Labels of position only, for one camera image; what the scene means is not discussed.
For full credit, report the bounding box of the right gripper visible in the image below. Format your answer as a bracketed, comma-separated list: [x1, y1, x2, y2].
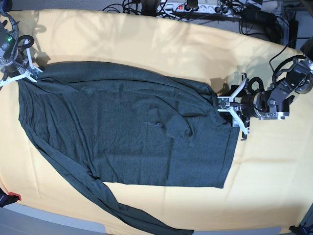
[0, 35, 43, 89]

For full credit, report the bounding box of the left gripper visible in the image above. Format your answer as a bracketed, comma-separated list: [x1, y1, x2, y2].
[218, 73, 268, 141]

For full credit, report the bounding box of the dark grey long-sleeve T-shirt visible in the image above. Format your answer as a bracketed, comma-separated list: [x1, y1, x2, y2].
[18, 62, 239, 235]

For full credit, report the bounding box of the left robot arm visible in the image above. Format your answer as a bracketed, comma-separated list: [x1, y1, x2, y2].
[218, 38, 313, 141]

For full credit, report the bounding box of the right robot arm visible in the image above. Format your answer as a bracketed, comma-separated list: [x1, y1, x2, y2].
[0, 10, 43, 87]

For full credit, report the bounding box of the yellow table cloth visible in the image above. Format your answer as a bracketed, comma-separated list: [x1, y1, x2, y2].
[0, 9, 313, 235]

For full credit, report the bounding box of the black power adapter box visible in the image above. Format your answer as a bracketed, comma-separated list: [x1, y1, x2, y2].
[240, 7, 280, 32]

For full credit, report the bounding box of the white power strip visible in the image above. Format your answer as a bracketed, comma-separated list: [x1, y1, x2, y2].
[158, 2, 234, 17]

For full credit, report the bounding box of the red and black clamp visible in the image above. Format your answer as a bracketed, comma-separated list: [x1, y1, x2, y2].
[0, 189, 21, 208]

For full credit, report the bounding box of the black clamp lower right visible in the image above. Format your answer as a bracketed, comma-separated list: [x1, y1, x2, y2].
[289, 225, 313, 235]

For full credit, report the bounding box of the black table leg post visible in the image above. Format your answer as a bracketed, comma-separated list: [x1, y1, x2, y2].
[289, 19, 299, 49]

